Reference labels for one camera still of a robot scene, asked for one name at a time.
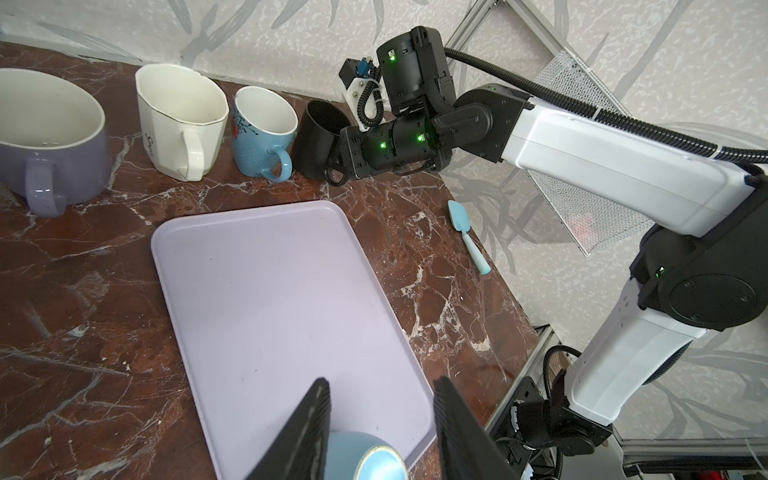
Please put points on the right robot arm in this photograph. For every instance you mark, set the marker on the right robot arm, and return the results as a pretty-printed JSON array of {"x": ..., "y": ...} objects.
[{"x": 702, "y": 266}]

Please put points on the light blue mug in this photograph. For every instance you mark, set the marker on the light blue mug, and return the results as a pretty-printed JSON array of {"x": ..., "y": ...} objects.
[{"x": 358, "y": 455}]

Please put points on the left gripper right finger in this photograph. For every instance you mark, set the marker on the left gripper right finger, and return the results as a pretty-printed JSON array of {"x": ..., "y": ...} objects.
[{"x": 465, "y": 450}]

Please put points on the lavender mug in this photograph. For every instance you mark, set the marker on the lavender mug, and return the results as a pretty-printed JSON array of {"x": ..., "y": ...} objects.
[{"x": 54, "y": 141}]

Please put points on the black mug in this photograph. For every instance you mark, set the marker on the black mug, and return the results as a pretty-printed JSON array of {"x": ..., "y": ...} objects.
[{"x": 317, "y": 136}]

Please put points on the blue dotted square mug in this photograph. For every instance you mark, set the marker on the blue dotted square mug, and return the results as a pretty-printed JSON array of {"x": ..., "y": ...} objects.
[{"x": 264, "y": 126}]

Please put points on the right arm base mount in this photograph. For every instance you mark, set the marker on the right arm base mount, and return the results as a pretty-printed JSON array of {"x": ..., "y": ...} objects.
[{"x": 534, "y": 428}]

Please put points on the white wire basket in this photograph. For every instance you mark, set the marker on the white wire basket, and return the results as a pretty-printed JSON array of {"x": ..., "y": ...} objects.
[{"x": 593, "y": 222}]

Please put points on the white faceted mug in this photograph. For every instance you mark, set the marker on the white faceted mug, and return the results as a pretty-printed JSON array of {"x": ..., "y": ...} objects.
[{"x": 182, "y": 116}]

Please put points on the lavender plastic tray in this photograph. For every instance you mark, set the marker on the lavender plastic tray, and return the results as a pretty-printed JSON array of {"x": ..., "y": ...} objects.
[{"x": 264, "y": 301}]

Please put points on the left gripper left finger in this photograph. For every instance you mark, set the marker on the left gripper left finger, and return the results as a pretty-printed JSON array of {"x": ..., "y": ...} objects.
[{"x": 300, "y": 449}]

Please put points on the light blue spatula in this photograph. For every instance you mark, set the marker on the light blue spatula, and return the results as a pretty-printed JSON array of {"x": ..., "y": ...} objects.
[{"x": 461, "y": 222}]

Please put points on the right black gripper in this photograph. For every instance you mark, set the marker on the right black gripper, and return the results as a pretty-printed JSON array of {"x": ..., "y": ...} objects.
[{"x": 406, "y": 145}]

